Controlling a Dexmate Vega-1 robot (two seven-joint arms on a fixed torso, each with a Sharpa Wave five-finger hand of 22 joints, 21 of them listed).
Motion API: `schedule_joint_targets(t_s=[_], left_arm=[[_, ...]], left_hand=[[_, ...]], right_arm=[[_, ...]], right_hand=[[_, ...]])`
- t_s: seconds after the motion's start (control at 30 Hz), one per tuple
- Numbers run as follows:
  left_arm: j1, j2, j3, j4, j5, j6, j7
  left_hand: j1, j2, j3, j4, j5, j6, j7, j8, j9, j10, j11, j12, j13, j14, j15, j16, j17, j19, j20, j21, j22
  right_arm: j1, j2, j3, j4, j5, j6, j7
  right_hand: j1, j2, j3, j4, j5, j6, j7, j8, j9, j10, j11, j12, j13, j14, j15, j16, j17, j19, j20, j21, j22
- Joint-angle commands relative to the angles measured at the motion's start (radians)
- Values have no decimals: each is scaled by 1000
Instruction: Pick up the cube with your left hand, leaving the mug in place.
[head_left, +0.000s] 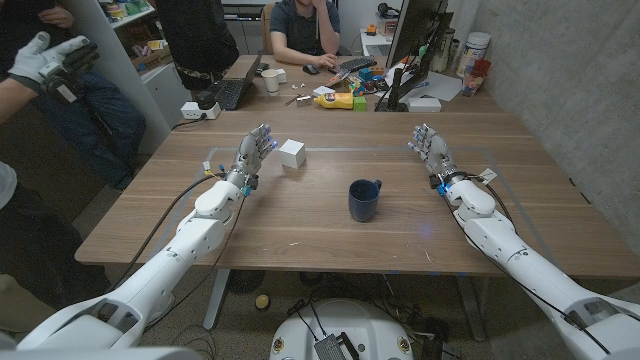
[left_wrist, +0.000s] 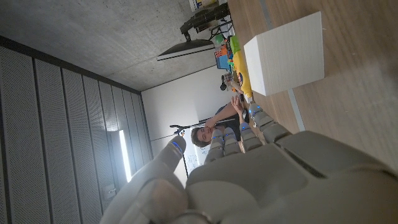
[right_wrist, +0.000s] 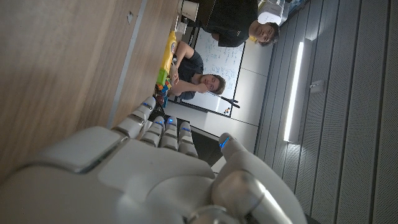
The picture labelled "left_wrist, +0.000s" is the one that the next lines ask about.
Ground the green toy block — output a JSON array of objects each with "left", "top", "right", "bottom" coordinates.
[{"left": 229, "top": 35, "right": 242, "bottom": 54}]

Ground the white cube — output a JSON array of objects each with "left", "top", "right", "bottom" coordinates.
[{"left": 243, "top": 11, "right": 325, "bottom": 97}]

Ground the seated person in dark shirt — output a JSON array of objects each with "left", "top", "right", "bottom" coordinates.
[{"left": 190, "top": 95, "right": 251, "bottom": 149}]

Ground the long ceiling light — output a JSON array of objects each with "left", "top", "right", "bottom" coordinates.
[{"left": 118, "top": 129, "right": 133, "bottom": 184}]

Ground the yellow mustard bottle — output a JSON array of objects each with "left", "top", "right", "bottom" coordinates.
[{"left": 233, "top": 50, "right": 253, "bottom": 99}]

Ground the blue toy block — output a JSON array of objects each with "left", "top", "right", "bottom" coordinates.
[{"left": 215, "top": 54, "right": 231, "bottom": 71}]

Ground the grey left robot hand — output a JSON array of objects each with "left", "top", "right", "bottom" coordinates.
[{"left": 99, "top": 101, "right": 398, "bottom": 224}]

